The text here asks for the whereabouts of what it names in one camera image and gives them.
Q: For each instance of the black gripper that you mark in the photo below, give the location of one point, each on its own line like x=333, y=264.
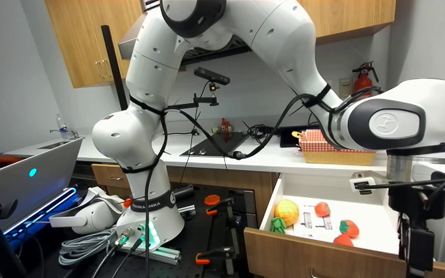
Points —
x=418, y=201

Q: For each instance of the wooden white drawer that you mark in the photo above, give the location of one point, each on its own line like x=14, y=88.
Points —
x=285, y=257

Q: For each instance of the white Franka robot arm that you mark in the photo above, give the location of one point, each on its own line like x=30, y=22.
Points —
x=285, y=31

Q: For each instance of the red toy with green leaf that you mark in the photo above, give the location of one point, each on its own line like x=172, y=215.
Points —
x=350, y=227

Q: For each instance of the orange toy piece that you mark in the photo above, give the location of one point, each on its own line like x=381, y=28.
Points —
x=343, y=240

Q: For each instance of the orange red toy fruit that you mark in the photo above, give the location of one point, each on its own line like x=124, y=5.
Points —
x=322, y=209

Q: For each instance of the yellow toy fruit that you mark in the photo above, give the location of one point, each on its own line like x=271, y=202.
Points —
x=286, y=212

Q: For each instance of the green toy vegetable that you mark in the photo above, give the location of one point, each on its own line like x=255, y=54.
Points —
x=277, y=226

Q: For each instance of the black flat box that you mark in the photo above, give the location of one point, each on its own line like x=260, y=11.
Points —
x=286, y=138

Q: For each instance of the red fire extinguisher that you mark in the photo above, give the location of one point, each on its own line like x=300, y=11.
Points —
x=362, y=82

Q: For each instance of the wooden base cabinet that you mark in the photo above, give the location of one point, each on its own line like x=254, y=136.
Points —
x=223, y=179

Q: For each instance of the orange black bar clamp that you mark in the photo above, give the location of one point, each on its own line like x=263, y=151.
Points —
x=204, y=257
x=214, y=199

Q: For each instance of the small red figure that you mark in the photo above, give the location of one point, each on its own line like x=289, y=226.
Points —
x=226, y=127

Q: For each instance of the black cooktop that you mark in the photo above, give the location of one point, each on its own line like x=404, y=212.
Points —
x=212, y=147

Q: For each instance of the white VR headset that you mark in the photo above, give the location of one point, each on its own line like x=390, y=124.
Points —
x=85, y=213

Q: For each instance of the black vertical pole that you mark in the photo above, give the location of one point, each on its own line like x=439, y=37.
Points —
x=115, y=62

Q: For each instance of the steel faucet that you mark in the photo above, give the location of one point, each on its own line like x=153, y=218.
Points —
x=61, y=128

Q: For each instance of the steel sink basin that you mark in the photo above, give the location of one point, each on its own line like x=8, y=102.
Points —
x=53, y=145

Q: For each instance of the silver laptop with blue lights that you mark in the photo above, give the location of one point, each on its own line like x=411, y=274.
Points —
x=27, y=179

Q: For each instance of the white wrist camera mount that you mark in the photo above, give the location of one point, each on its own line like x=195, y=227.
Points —
x=362, y=184

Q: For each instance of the beige switch plate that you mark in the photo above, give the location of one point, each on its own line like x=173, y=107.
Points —
x=343, y=88

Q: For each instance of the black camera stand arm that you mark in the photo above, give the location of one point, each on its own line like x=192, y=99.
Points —
x=192, y=104

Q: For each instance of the black stereo camera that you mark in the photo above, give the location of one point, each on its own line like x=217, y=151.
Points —
x=212, y=76

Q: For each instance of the robot base plate with plugs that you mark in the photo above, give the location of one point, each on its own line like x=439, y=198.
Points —
x=150, y=252

